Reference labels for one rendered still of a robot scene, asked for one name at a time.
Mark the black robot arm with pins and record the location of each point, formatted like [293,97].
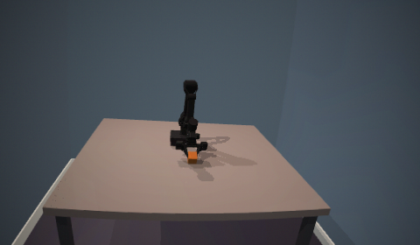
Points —
[187,123]

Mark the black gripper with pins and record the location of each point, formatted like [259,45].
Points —
[202,146]

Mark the orange cube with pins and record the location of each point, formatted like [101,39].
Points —
[192,157]

